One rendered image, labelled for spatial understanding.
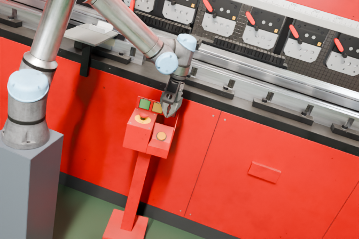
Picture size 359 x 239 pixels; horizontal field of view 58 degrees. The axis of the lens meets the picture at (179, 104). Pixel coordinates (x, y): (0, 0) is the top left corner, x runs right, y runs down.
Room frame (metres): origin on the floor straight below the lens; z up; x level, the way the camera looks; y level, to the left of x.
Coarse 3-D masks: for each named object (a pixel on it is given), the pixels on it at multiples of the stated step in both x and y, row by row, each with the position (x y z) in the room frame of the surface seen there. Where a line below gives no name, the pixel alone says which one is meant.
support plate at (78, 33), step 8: (88, 24) 1.64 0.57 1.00; (72, 32) 1.45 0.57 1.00; (80, 32) 1.48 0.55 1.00; (88, 32) 1.52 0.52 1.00; (96, 32) 1.55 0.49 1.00; (112, 32) 1.62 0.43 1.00; (80, 40) 1.38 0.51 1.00; (88, 40) 1.41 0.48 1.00; (96, 40) 1.44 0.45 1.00; (104, 40) 1.47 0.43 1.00
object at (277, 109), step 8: (256, 104) 1.48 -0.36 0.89; (264, 104) 1.48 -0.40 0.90; (272, 104) 1.51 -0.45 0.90; (272, 112) 1.47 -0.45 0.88; (280, 112) 1.47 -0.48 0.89; (288, 112) 1.47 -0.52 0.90; (296, 112) 1.49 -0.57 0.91; (296, 120) 1.46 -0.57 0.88; (304, 120) 1.46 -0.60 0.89; (312, 120) 1.45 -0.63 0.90
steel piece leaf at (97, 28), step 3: (90, 27) 1.56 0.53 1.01; (93, 27) 1.56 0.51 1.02; (96, 27) 1.56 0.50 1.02; (99, 27) 1.64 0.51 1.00; (102, 27) 1.65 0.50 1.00; (93, 30) 1.56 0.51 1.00; (96, 30) 1.56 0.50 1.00; (99, 30) 1.56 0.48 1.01; (102, 30) 1.56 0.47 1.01; (105, 30) 1.61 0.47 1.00; (108, 30) 1.63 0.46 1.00; (102, 33) 1.56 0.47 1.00; (105, 33) 1.57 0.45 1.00
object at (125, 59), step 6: (78, 48) 1.59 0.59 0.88; (96, 48) 1.59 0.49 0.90; (102, 48) 1.61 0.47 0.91; (96, 54) 1.58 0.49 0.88; (102, 54) 1.57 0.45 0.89; (108, 54) 1.57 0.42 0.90; (114, 54) 1.57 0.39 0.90; (114, 60) 1.56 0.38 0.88; (120, 60) 1.56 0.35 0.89; (126, 60) 1.56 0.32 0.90
